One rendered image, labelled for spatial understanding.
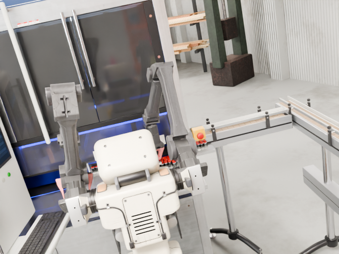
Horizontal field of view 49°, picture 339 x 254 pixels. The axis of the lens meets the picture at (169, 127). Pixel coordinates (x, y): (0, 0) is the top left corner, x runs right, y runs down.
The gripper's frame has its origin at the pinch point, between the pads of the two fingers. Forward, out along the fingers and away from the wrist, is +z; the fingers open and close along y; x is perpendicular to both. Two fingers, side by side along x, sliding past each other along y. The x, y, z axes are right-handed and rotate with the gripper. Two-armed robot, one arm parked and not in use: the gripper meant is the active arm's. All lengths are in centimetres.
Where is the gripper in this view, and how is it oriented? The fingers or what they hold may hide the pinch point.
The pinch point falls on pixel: (158, 157)
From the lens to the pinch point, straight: 206.7
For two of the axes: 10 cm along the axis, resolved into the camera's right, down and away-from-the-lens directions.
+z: 1.9, 9.1, 3.6
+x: -9.1, 3.1, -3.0
